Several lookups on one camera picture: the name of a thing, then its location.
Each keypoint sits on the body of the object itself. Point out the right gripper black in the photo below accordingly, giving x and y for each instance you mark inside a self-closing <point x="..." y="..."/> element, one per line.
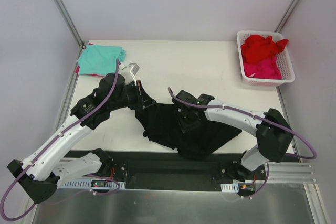
<point x="188" y="123"/>

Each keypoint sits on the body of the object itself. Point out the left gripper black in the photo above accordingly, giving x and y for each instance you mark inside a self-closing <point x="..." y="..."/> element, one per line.
<point x="143" y="97"/>

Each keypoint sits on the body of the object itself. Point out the black t-shirt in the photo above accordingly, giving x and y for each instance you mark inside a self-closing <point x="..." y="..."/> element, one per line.
<point x="161" y="126"/>

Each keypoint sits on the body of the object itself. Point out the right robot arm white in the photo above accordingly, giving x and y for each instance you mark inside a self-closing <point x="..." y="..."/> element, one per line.
<point x="270" y="129"/>

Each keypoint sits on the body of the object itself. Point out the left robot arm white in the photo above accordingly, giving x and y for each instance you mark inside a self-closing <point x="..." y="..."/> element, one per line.
<point x="40" y="175"/>

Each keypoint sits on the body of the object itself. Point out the folded teal t-shirt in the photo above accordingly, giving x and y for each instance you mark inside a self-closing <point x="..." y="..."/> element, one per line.
<point x="107" y="58"/>

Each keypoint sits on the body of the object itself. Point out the magenta t-shirt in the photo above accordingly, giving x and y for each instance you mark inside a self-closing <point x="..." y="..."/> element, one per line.
<point x="265" y="69"/>

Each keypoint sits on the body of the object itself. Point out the red t-shirt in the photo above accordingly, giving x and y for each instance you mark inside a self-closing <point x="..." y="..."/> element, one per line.
<point x="257" y="48"/>

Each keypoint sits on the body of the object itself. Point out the white plastic basket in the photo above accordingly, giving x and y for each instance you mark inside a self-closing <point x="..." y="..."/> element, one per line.
<point x="283" y="60"/>

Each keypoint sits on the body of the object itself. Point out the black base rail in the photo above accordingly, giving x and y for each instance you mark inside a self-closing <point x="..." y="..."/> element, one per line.
<point x="168" y="171"/>

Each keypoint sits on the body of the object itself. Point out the left aluminium frame post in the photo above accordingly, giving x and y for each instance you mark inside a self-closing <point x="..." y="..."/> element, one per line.
<point x="69" y="22"/>

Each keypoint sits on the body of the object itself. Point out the aluminium frame post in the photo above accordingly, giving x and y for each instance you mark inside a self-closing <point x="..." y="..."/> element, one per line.
<point x="287" y="15"/>
<point x="69" y="22"/>

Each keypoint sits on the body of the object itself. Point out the right aluminium frame post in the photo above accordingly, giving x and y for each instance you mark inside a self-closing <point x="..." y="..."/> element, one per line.
<point x="287" y="15"/>

